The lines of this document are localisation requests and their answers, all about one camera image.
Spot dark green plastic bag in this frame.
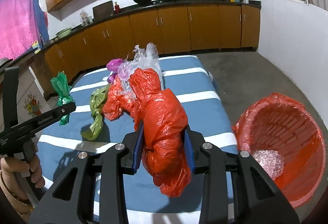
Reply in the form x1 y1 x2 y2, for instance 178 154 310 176
51 71 76 126

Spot large orange plastic bag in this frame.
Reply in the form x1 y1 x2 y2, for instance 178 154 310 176
129 68 191 197

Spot clear bubble wrap sheet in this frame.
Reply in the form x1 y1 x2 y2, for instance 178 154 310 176
117 43 165 99

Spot red trash basket with liner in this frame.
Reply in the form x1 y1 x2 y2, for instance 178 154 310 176
232 93 326 208

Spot lower wooden kitchen cabinets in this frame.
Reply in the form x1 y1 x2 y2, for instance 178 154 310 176
31 4 260 95

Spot left hand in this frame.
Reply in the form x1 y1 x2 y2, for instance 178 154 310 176
1 153 45 191

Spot flower sticker cabinet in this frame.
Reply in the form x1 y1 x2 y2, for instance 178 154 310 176
0 67 50 138

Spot yellow-green paw print bag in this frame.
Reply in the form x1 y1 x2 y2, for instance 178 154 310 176
81 84 111 141

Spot small orange plastic bag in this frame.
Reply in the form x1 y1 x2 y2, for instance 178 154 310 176
102 76 136 121

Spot magenta plastic bag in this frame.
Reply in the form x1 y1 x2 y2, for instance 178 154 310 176
106 58 123 84

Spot green basin on counter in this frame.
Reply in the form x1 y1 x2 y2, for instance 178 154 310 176
56 27 72 39

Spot pink blue hanging blanket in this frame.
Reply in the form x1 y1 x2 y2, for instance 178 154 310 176
0 0 49 60

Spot clear jar on counter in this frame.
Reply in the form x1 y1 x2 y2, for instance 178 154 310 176
80 10 93 26

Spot dark cutting board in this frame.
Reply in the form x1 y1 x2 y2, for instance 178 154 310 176
92 0 114 21

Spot red bottle on counter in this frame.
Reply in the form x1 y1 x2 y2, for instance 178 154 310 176
115 2 120 14

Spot blue white striped tablecloth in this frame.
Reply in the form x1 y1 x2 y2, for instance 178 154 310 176
38 55 237 223

